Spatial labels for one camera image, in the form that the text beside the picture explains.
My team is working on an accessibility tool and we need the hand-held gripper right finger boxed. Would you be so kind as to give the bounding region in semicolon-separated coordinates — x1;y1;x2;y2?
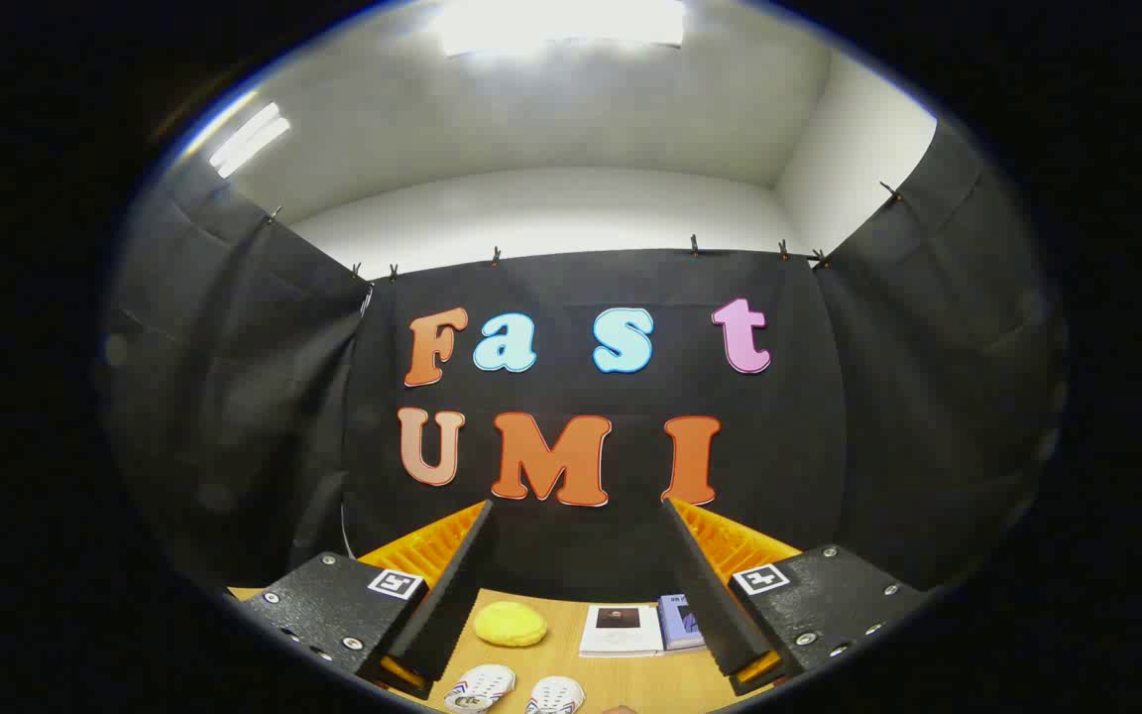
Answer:
660;496;929;697

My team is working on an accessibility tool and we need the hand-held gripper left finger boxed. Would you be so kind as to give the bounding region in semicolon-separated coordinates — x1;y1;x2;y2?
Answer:
234;499;495;700

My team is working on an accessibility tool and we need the white striped canvas shoe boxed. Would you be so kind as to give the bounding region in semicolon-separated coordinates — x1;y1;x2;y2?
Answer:
444;664;517;714
526;676;587;714

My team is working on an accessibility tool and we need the blue cover book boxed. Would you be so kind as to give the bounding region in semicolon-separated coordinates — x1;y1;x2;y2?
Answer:
657;594;706;652

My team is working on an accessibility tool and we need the yellow round plush cushion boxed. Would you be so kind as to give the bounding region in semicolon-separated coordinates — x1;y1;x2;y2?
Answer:
473;601;548;649

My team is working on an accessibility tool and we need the white portrait cover book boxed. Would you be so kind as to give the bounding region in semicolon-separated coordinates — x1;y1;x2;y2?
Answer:
579;604;664;658

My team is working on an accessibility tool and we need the black backdrop cloth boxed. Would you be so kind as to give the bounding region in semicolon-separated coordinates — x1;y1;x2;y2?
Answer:
100;119;1068;606

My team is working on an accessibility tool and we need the row of black cloth clips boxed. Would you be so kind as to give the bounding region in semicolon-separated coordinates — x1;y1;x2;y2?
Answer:
267;181;904;286

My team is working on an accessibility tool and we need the ceiling light panel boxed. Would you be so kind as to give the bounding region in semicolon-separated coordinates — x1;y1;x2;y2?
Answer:
437;0;686;57
209;102;291;179

